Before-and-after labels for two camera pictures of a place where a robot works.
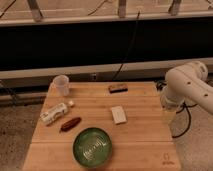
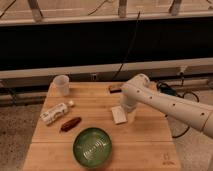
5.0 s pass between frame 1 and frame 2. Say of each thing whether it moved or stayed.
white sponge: stayed
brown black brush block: stayed
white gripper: moved
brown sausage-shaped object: stayed
